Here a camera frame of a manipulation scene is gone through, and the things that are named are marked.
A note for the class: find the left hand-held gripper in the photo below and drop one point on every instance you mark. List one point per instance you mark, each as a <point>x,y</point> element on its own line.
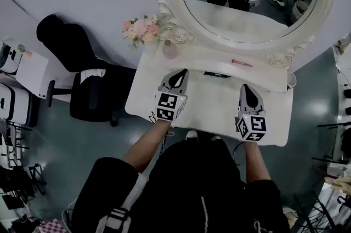
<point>167,107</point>

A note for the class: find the white dressing table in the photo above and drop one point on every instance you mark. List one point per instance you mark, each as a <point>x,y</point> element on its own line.
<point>211,103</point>

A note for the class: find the pink flower bouquet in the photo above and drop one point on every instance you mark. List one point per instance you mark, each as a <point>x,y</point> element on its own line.
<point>141,30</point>

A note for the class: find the white appliance black trim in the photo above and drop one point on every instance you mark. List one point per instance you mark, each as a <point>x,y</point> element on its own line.
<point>8,59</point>
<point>17,104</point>

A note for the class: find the pink glass vase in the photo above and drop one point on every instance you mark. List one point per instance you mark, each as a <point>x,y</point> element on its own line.
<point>170,50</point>

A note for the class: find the person's right forearm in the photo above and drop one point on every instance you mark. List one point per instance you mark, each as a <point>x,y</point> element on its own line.
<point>255,162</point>

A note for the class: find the white cabinet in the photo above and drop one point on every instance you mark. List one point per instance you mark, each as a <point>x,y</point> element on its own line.
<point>31,75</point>

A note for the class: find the small potted plant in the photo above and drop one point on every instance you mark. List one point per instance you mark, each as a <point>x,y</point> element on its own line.
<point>21,48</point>

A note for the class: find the black office chair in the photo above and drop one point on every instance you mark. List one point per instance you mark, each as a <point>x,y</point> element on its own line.
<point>71,45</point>

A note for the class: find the person's left white shoe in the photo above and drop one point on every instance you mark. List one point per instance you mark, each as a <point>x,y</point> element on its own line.
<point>192,135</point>

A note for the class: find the person's white shoe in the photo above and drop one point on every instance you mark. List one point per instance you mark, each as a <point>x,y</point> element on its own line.
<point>192,135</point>
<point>216,138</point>

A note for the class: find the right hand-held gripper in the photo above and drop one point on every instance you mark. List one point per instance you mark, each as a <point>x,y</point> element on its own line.
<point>252,126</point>

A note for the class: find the pink checkered cloth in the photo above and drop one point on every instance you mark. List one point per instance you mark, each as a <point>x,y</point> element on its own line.
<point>50,226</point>

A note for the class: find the person's right white shoe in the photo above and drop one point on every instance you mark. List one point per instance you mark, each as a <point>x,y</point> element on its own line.
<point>216,138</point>

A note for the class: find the person's black jacket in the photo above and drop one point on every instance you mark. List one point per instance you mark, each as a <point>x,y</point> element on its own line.
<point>189,190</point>

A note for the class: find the white cloth on chair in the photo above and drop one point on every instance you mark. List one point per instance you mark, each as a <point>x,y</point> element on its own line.
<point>91,73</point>

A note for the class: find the person's left forearm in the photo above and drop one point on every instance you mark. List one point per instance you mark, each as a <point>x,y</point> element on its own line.
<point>146,144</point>

